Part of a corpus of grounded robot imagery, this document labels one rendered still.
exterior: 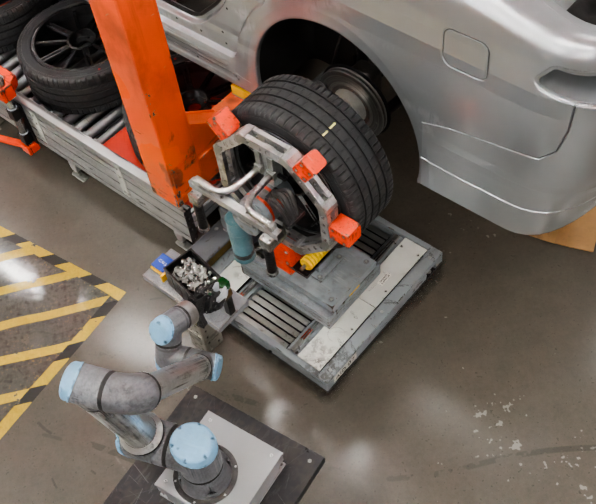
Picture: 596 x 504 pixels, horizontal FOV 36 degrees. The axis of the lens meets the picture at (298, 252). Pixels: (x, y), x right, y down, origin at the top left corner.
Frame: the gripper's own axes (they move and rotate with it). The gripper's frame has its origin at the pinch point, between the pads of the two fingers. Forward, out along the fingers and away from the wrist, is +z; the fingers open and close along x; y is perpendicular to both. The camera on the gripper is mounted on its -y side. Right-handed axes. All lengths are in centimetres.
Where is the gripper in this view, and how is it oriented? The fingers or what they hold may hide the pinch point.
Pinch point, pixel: (224, 292)
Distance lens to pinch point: 331.7
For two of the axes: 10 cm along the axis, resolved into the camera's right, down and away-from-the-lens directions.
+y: 1.7, -8.2, -5.4
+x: -8.2, -4.3, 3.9
